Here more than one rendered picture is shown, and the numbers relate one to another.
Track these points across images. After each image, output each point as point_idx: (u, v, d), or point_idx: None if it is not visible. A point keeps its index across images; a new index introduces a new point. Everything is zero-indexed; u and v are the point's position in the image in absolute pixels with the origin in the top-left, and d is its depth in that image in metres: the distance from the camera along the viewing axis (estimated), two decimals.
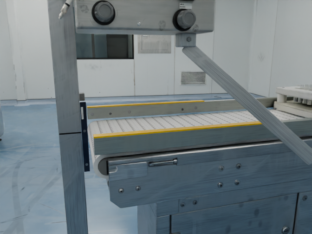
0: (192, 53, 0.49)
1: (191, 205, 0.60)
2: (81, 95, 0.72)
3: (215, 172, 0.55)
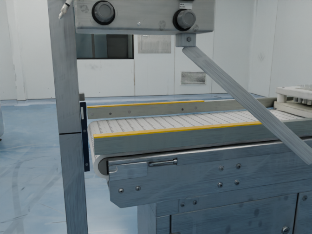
0: (192, 53, 0.49)
1: (191, 205, 0.60)
2: (81, 95, 0.72)
3: (215, 172, 0.55)
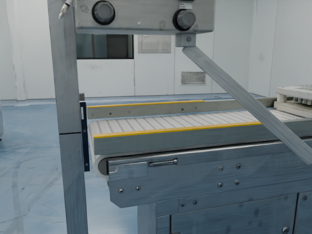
0: (192, 53, 0.49)
1: (191, 205, 0.60)
2: (81, 95, 0.72)
3: (215, 172, 0.55)
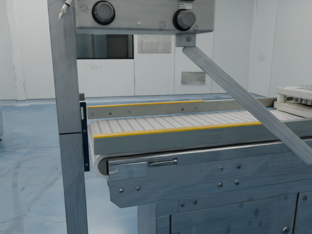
0: (192, 53, 0.49)
1: (191, 205, 0.60)
2: (81, 95, 0.72)
3: (215, 172, 0.55)
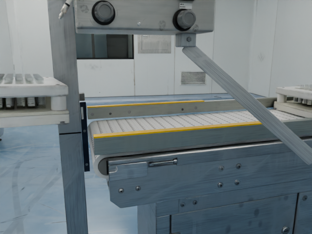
0: (192, 53, 0.49)
1: (191, 205, 0.60)
2: (81, 95, 0.72)
3: (215, 172, 0.55)
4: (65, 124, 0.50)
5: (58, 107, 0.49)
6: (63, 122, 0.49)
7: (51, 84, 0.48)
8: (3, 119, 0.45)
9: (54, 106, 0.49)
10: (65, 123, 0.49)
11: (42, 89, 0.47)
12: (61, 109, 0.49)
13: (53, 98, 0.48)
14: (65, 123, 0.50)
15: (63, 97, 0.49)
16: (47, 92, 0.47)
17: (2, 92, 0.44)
